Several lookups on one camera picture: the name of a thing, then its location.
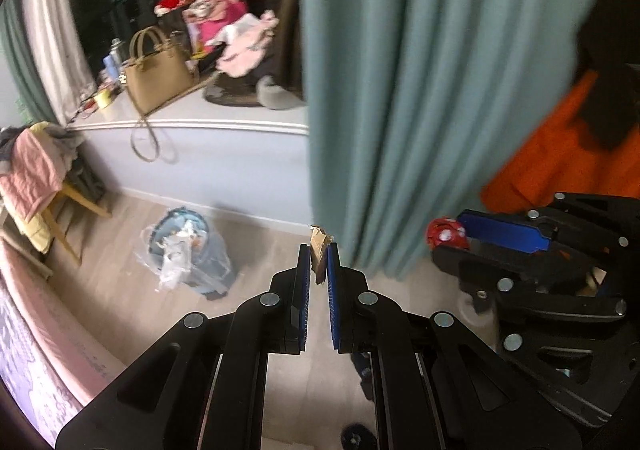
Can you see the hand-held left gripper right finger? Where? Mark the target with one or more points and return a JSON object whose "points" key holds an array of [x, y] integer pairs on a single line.
{"points": [[333, 295]]}

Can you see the pile of pink clothes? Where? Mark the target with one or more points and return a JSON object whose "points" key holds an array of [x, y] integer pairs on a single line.
{"points": [[225, 29]]}

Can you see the yellow cloth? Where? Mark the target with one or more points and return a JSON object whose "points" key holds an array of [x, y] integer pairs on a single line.
{"points": [[37, 235]]}

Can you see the brown paper scrap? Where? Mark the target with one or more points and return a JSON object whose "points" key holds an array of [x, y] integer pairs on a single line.
{"points": [[318, 250]]}

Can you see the orange jacket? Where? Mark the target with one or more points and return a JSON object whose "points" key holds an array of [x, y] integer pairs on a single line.
{"points": [[565, 149]]}

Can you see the tan handbag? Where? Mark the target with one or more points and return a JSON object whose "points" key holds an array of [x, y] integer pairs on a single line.
{"points": [[155, 79]]}

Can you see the pink bed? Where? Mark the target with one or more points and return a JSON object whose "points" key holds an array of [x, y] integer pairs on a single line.
{"points": [[60, 325]]}

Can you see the light blue trash can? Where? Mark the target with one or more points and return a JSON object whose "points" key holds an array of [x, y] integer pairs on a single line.
{"points": [[200, 260]]}

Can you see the grey shoe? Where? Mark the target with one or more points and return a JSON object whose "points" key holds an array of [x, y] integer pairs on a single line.
{"points": [[277, 94]]}

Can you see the blue bottle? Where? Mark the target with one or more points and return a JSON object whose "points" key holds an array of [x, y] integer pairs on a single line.
{"points": [[112, 62]]}

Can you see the wooden chair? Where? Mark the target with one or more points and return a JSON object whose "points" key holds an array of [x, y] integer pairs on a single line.
{"points": [[80, 197]]}

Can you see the white sheer curtain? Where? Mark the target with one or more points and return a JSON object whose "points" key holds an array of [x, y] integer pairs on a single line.
{"points": [[55, 34]]}

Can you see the narrow teal curtain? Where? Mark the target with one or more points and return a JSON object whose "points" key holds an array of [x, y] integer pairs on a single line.
{"points": [[17, 69]]}

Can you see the yellow tape roll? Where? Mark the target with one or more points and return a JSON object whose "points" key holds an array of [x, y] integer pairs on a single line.
{"points": [[103, 98]]}

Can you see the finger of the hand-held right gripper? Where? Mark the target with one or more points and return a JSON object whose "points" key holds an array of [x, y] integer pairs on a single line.
{"points": [[505, 230], [480, 275]]}

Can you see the red wrapper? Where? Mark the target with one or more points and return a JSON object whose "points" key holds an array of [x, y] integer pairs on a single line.
{"points": [[445, 232]]}

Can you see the dark blue slipper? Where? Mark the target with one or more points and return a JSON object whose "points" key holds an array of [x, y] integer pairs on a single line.
{"points": [[357, 437]]}

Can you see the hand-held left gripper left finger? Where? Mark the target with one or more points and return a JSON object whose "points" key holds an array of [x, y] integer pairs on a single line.
{"points": [[302, 295]]}

